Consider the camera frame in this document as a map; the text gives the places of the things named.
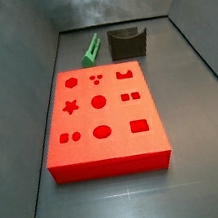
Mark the green three-prong object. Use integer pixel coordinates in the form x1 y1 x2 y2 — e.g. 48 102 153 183
81 34 101 68

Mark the black curved fixture block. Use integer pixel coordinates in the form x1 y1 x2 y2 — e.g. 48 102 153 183
107 27 147 61

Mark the red foam shape-sorter block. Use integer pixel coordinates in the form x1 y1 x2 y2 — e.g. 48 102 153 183
46 61 171 184

